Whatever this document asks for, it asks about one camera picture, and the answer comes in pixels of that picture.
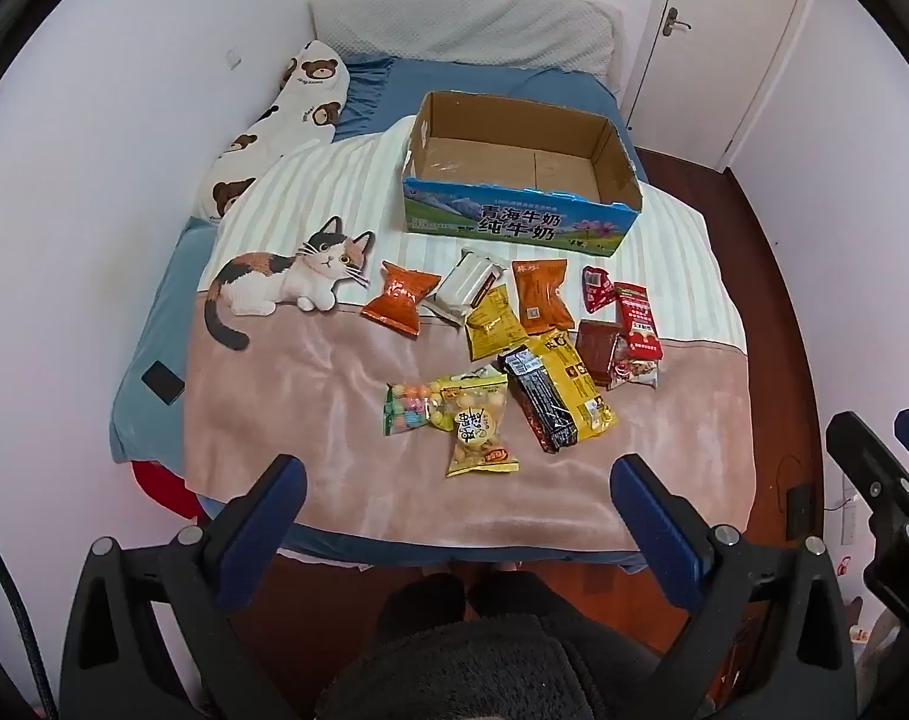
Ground black phone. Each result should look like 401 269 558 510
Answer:
140 361 187 405

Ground small yellow snack packet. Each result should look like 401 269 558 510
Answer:
464 283 530 361

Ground printed cardboard box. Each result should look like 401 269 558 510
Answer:
401 90 644 256

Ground grey pillow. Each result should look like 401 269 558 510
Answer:
308 0 617 80

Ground brown snack packet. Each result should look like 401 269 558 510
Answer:
574 319 625 383

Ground small white red candy packet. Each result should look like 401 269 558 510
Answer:
610 356 661 391

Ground yellow biscuit packet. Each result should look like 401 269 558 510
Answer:
431 367 520 478

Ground black snack packet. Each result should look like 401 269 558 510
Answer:
496 345 580 455

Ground blue bed sheet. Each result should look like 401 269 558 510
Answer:
109 52 650 571

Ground orange red snack packet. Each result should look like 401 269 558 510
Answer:
359 261 442 337

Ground white door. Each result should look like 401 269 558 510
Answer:
623 0 814 172

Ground small dark red snack packet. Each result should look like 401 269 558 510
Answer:
580 265 620 314

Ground black braided cable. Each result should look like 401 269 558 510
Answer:
0 506 59 720

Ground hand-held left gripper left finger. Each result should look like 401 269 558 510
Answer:
60 454 309 720

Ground colourful gum ball packet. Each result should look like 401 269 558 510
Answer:
382 381 444 437

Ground bear print pillow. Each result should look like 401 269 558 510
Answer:
194 39 352 227

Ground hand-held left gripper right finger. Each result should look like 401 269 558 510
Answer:
610 454 860 720

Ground red cloth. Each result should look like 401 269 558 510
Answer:
127 460 202 520

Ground large yellow snack packet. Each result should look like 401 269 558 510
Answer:
538 330 620 440

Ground person's dark fleece pants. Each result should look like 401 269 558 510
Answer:
332 570 667 720

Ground cat print blanket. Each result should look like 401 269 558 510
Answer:
186 116 760 552

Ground white power strip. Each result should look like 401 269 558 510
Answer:
836 471 865 545

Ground red snack packet white label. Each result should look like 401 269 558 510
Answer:
613 281 664 362

